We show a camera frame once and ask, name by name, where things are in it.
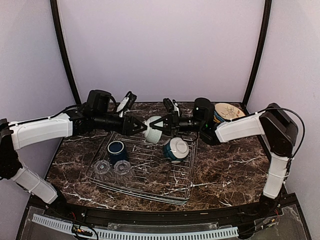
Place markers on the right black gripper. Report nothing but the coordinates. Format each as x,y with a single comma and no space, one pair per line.
171,121

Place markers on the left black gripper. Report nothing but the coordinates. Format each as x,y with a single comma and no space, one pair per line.
129,130

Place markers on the white green patterned bowl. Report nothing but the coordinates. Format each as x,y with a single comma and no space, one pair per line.
152,135

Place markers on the teal and white bowl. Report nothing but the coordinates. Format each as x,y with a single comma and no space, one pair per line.
176,150

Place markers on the dark blue ceramic mug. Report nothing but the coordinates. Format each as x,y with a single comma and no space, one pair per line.
117,152

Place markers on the blue polka dot plate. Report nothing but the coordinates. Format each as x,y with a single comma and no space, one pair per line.
217,118

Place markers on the clear glass cup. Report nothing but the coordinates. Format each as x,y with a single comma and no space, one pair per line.
123,171
103,171

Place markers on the large beige plate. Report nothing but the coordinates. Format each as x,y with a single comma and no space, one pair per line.
228,111

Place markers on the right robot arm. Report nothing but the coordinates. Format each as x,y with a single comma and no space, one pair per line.
273,122

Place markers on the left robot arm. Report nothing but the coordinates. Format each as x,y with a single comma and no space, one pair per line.
74,120

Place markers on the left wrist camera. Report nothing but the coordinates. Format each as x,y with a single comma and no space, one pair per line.
126,104

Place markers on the wire dish rack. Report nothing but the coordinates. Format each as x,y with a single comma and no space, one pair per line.
156,178

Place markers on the black front rail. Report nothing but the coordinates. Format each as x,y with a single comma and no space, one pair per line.
100,206

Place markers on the white slotted cable duct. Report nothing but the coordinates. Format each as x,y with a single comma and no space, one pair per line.
117,231

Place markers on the left black frame post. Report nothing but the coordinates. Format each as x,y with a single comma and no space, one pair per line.
63,51

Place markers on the black frame post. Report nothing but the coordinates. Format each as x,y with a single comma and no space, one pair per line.
63,51
258,53

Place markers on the right black frame post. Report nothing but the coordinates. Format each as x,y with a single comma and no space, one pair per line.
258,53

